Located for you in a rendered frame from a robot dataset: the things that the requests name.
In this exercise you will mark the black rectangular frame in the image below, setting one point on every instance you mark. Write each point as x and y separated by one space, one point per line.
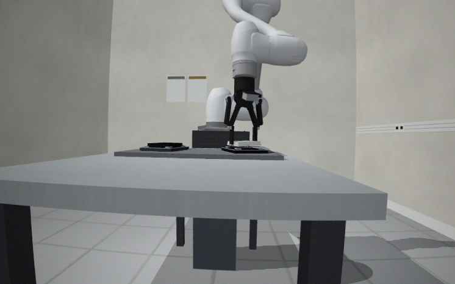
245 150

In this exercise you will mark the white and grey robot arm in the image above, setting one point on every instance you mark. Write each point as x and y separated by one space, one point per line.
253 43

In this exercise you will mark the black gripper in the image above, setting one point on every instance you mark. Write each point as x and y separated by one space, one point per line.
240 84

